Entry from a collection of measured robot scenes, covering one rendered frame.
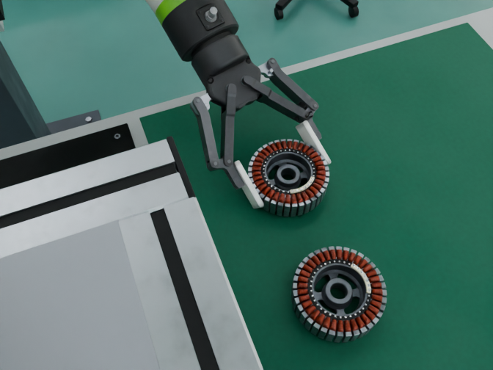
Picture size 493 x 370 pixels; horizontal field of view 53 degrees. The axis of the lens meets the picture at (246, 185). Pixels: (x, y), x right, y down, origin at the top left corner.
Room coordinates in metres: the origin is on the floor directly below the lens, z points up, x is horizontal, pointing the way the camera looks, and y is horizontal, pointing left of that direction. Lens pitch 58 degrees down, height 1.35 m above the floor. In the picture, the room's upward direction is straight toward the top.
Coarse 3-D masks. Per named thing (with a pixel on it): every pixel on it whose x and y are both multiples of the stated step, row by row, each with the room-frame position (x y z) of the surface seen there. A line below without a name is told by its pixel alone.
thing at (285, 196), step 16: (272, 144) 0.42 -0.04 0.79; (288, 144) 0.42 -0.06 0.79; (304, 144) 0.42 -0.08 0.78; (256, 160) 0.39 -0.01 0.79; (272, 160) 0.40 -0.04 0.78; (288, 160) 0.40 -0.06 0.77; (304, 160) 0.39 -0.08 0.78; (320, 160) 0.39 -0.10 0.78; (256, 176) 0.36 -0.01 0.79; (304, 176) 0.38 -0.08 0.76; (320, 176) 0.36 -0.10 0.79; (272, 192) 0.34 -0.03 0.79; (288, 192) 0.34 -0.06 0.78; (304, 192) 0.34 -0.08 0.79; (320, 192) 0.34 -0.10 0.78; (272, 208) 0.32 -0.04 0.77; (288, 208) 0.32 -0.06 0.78; (304, 208) 0.32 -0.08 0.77
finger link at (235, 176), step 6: (222, 162) 0.37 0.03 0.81; (210, 168) 0.37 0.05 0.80; (216, 168) 0.36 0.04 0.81; (222, 168) 0.37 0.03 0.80; (228, 168) 0.37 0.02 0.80; (234, 168) 0.37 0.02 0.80; (228, 174) 0.36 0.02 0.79; (234, 174) 0.36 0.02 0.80; (234, 180) 0.35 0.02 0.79; (240, 180) 0.35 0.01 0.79; (234, 186) 0.35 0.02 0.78; (240, 186) 0.35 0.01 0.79
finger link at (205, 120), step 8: (200, 104) 0.43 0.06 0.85; (200, 112) 0.42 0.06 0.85; (208, 112) 0.43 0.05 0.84; (200, 120) 0.42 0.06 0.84; (208, 120) 0.42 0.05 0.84; (200, 128) 0.41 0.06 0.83; (208, 128) 0.41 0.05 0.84; (200, 136) 0.41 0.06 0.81; (208, 136) 0.40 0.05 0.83; (208, 144) 0.39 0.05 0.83; (208, 152) 0.38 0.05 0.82; (216, 152) 0.38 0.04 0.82; (208, 160) 0.38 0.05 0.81; (216, 160) 0.37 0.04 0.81
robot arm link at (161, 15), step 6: (150, 0) 0.55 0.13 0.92; (156, 0) 0.54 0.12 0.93; (162, 0) 0.54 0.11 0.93; (168, 0) 0.54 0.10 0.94; (174, 0) 0.53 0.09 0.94; (180, 0) 0.53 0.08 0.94; (150, 6) 0.56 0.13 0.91; (156, 6) 0.54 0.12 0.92; (162, 6) 0.54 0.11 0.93; (168, 6) 0.53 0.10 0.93; (174, 6) 0.53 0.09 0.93; (156, 12) 0.54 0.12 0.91; (162, 12) 0.53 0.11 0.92; (168, 12) 0.53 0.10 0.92; (162, 18) 0.53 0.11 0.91
